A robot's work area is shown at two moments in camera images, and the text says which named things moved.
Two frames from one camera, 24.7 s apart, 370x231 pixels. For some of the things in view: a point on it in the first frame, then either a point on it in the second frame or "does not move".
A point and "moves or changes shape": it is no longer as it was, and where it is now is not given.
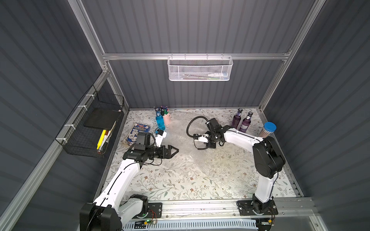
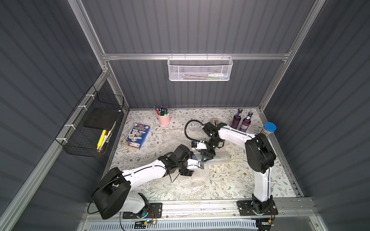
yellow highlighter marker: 101,139 does not move
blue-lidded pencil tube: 269,128 does not move
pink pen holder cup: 167,118 does not move
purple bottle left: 236,119 does not move
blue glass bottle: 160,119 → 198,156
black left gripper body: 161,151 → 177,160
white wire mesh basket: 199,68 does not move
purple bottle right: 245,123 does not move
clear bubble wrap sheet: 216,162 moves or changes shape
